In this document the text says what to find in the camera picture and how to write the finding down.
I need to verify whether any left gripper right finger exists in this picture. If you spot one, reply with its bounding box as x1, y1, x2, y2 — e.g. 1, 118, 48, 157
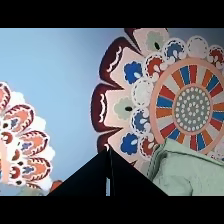
109, 148, 170, 197

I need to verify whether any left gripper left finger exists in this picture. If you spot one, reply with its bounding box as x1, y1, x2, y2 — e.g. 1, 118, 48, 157
47, 148, 110, 197

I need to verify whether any pale grey garment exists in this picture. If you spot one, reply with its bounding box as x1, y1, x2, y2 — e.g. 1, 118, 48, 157
145, 137, 224, 197

